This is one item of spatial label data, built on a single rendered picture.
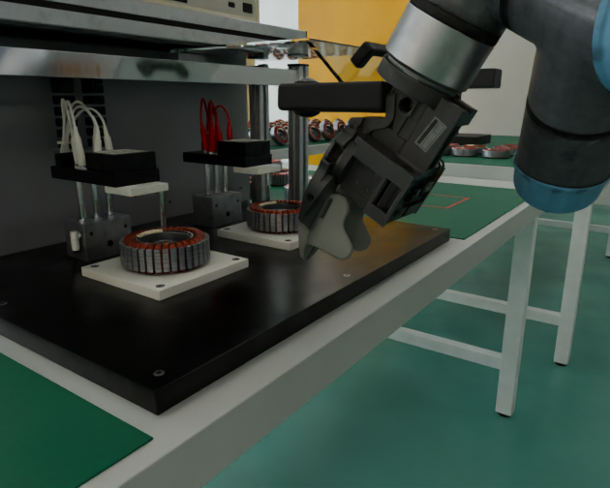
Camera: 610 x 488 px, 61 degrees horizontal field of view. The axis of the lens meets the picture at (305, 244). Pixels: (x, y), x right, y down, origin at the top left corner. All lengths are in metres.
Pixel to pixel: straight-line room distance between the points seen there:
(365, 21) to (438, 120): 4.07
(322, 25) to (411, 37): 4.28
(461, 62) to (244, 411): 0.32
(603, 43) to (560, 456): 1.50
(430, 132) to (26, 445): 0.38
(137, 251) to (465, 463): 1.22
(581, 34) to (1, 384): 0.51
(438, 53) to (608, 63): 0.12
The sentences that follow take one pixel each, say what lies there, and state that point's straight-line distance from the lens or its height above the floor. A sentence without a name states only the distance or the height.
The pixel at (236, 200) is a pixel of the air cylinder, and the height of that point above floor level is 0.81.
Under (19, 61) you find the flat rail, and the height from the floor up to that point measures 1.03.
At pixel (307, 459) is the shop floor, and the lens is 1.59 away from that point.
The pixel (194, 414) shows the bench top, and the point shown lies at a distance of 0.43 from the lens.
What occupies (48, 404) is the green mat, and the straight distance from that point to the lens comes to 0.48.
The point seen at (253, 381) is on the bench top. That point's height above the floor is 0.75.
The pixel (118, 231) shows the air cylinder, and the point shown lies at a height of 0.80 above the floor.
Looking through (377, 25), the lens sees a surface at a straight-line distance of 4.43.
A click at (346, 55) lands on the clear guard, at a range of 0.78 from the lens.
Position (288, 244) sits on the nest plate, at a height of 0.78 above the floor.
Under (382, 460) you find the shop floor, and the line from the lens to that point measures 1.60.
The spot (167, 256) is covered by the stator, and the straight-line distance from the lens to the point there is 0.63.
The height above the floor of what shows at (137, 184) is 0.88.
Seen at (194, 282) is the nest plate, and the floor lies 0.78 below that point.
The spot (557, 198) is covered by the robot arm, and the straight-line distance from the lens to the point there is 0.48.
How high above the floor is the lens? 0.98
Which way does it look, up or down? 16 degrees down
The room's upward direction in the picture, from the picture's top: straight up
